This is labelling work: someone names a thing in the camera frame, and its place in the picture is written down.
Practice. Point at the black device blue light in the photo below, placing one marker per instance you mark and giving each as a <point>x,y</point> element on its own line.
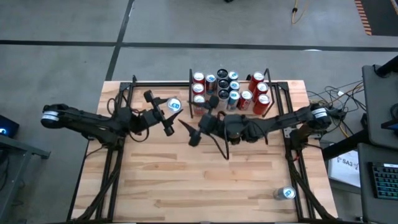
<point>9,124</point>

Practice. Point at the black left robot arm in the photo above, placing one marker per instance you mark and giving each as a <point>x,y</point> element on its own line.
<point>81,119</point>

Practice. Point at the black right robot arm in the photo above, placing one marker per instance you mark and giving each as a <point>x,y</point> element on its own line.
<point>280,119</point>

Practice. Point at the black keyboard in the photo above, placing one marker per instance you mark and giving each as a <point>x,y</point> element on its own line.
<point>387,180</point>

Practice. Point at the white labelled box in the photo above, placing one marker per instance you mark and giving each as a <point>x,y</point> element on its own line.
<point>342,171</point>

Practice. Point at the red Coca-Cola can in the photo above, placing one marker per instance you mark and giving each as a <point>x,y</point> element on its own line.
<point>245,99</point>
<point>256,79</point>
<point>260,90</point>

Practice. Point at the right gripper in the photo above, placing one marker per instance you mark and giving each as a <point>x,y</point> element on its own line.
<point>208,124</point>

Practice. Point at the dark desk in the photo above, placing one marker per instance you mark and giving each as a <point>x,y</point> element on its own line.
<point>365,186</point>

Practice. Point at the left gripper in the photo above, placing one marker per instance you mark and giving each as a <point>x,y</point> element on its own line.
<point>150,118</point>

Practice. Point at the grey side desk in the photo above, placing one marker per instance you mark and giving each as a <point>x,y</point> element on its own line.
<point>379,102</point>

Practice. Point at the black mat hazard-striped edge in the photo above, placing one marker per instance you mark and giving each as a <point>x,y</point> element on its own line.
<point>382,18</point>

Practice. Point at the black headset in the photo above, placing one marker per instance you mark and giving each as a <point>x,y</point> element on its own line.
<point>392,124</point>

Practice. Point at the black metal shelf frame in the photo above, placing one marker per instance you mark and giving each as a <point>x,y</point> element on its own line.
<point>190,93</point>

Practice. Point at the blue silver Red Bull can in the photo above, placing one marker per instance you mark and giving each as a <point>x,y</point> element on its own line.
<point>234,85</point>
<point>174,104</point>
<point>233,75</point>
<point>211,82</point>
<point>232,99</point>
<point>285,193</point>

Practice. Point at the grey metal cart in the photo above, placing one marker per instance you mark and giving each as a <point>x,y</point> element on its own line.
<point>18,146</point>

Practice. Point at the red soda can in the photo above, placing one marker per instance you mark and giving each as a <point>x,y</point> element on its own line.
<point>262,104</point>

